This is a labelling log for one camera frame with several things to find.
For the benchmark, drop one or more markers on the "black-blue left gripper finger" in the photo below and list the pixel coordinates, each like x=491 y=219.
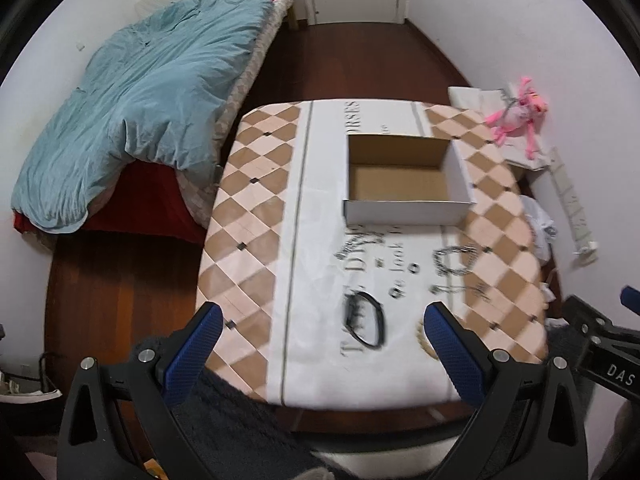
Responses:
x=94 y=442

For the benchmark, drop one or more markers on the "finger of the black-blue right gripper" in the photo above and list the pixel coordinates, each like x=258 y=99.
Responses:
x=527 y=421

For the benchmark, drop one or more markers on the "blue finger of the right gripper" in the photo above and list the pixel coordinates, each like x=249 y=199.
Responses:
x=630 y=299

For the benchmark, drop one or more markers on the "black wristband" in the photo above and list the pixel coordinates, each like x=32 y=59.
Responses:
x=364 y=320

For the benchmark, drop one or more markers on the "white power strip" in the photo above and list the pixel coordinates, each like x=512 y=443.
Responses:
x=586 y=246

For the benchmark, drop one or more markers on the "crumpled white cloth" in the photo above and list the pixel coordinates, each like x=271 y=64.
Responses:
x=542 y=226

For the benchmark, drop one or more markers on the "checkered printed tablecloth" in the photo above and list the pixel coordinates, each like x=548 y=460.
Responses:
x=279 y=260

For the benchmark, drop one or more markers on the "pink panther plush toy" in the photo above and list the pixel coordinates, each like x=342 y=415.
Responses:
x=520 y=117

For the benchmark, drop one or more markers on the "bed with patterned mattress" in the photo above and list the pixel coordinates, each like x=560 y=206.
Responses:
x=235 y=90

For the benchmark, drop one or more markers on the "white box under plush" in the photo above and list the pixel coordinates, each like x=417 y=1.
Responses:
x=487 y=102

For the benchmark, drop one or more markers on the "white cardboard box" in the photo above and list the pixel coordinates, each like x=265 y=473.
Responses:
x=395 y=180

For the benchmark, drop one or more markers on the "light blue duvet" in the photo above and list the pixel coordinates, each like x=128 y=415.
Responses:
x=140 y=95

